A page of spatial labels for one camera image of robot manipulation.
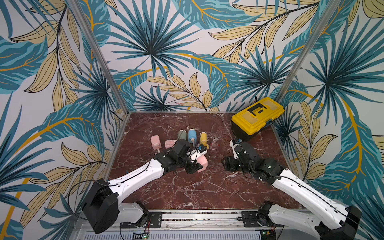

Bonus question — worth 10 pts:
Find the blue pencil sharpener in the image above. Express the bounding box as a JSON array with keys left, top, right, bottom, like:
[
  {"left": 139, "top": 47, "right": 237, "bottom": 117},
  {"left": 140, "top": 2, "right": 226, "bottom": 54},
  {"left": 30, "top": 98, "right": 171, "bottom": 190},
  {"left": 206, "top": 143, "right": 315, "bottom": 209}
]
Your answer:
[{"left": 188, "top": 129, "right": 197, "bottom": 147}]

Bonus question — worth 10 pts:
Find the pink sharpener back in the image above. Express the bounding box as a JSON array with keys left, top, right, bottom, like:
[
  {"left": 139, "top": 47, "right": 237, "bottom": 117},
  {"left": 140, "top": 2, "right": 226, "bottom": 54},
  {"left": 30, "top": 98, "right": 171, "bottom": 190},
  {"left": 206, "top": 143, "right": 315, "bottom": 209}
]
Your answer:
[{"left": 165, "top": 140, "right": 177, "bottom": 149}]

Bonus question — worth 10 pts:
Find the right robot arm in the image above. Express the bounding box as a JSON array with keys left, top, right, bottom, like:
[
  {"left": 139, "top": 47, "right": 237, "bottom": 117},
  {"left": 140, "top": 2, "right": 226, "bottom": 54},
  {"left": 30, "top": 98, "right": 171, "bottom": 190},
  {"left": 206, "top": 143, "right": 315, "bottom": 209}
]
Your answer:
[{"left": 222, "top": 139, "right": 362, "bottom": 240}]

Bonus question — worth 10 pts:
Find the clear pink tray back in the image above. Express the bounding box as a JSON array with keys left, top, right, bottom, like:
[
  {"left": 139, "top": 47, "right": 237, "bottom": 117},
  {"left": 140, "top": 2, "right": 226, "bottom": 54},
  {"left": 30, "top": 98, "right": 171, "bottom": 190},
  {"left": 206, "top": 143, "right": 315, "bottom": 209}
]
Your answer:
[{"left": 210, "top": 142, "right": 220, "bottom": 152}]

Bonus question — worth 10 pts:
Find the yellow black toolbox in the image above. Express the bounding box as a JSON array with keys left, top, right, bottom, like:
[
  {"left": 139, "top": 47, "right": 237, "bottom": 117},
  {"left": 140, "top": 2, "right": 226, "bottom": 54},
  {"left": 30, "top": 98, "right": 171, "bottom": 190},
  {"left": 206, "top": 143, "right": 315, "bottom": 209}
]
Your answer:
[{"left": 231, "top": 97, "right": 285, "bottom": 142}]

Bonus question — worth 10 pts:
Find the yellow pencil sharpener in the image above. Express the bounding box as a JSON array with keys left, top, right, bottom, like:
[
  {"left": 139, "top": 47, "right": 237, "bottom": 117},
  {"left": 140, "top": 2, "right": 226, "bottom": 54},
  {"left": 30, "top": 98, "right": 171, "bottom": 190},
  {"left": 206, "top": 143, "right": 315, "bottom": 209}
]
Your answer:
[{"left": 199, "top": 132, "right": 209, "bottom": 150}]

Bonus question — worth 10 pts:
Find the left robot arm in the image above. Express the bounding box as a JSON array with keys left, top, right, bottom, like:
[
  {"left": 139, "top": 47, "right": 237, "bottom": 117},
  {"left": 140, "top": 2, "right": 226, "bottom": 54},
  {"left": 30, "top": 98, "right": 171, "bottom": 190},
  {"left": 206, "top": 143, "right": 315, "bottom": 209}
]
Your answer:
[{"left": 81, "top": 140, "right": 208, "bottom": 234}]

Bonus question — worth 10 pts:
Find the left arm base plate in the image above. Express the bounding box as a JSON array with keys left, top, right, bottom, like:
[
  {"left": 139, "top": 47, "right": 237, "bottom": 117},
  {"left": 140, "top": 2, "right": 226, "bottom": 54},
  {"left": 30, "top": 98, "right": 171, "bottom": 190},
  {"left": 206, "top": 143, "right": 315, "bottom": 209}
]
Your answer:
[{"left": 120, "top": 212, "right": 163, "bottom": 229}]

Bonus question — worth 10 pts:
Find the green pencil sharpener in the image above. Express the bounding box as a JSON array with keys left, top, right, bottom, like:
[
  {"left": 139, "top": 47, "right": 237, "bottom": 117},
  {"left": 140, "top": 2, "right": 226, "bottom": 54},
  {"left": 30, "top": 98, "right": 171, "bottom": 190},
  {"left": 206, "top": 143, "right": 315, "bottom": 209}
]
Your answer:
[{"left": 177, "top": 130, "right": 188, "bottom": 141}]

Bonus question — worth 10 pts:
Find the pink sharpener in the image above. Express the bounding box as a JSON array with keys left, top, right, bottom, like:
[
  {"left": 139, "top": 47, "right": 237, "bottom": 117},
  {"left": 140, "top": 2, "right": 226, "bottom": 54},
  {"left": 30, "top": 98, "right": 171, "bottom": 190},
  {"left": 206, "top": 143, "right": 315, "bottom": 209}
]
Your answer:
[
  {"left": 151, "top": 135, "right": 162, "bottom": 153},
  {"left": 197, "top": 155, "right": 208, "bottom": 173},
  {"left": 165, "top": 140, "right": 177, "bottom": 149}
]

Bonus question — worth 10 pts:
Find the aluminium front rail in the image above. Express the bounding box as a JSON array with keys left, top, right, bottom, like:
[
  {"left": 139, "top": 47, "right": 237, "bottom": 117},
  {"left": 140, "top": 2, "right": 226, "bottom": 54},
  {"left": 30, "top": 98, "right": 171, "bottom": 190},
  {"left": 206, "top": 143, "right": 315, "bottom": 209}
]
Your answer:
[{"left": 69, "top": 209, "right": 314, "bottom": 240}]

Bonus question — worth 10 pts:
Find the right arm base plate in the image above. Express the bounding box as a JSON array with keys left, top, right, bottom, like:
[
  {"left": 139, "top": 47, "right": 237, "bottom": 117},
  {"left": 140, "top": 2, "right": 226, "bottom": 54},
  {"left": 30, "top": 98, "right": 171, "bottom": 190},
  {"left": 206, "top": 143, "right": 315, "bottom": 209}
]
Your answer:
[{"left": 237, "top": 211, "right": 283, "bottom": 228}]

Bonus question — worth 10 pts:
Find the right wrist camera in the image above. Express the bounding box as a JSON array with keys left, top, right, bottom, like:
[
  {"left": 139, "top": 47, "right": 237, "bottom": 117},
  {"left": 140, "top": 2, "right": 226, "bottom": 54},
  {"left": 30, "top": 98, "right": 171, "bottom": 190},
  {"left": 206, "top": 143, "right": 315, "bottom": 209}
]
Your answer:
[{"left": 230, "top": 138, "right": 243, "bottom": 160}]

